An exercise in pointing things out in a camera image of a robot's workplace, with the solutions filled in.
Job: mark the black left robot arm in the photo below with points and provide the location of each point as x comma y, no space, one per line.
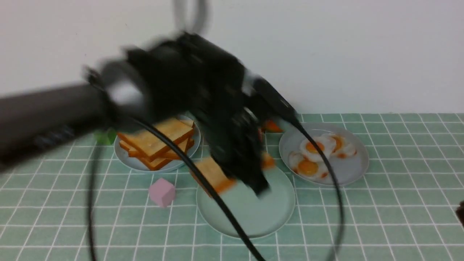
37,122

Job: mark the fried egg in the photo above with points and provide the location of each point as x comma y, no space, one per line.
343,148
306,168
325,143

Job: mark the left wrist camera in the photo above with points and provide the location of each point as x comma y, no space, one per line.
265,102

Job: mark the toast slice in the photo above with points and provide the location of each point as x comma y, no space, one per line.
222,176
133,152
155,164
149,146

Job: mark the red apple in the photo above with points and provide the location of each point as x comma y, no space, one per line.
270,126

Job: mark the green foam cube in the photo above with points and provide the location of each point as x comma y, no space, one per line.
105,137

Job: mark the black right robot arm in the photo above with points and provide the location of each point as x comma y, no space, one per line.
460,212

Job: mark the pink foam cube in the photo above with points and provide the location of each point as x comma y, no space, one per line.
162,192

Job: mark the grey egg plate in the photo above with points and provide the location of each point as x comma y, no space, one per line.
346,170

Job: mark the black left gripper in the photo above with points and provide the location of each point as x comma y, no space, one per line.
189,73

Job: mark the light blue bread plate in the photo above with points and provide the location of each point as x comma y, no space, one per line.
134,163

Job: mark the green checkered tablecloth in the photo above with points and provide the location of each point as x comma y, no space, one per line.
402,209

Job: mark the teal centre plate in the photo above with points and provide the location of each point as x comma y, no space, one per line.
259,216

